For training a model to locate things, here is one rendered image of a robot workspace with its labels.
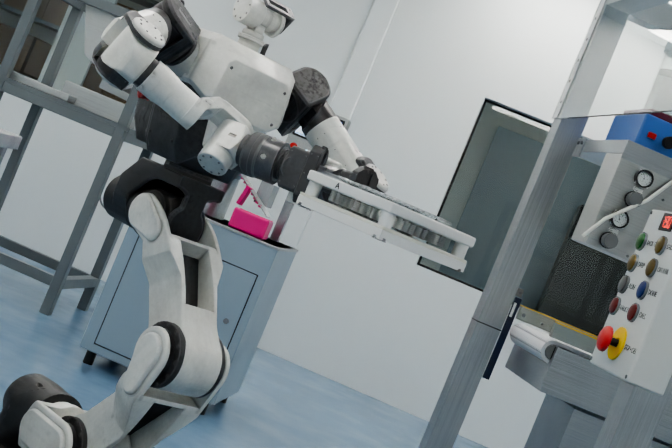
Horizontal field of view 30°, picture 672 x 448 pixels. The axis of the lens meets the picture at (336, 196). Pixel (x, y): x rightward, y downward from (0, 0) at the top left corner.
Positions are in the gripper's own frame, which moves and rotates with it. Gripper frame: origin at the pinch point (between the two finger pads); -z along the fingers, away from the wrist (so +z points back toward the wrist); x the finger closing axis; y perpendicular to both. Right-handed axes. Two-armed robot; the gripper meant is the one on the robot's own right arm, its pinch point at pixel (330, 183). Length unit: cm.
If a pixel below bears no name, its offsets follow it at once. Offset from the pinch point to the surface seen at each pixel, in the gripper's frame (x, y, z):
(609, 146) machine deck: -30, -36, -44
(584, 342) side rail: 10, -33, -54
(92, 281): 80, -364, 201
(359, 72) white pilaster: -88, -520, 156
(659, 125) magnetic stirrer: -38, -33, -52
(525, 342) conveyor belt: 15, -43, -42
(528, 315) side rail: 10, -56, -40
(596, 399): 20, -36, -61
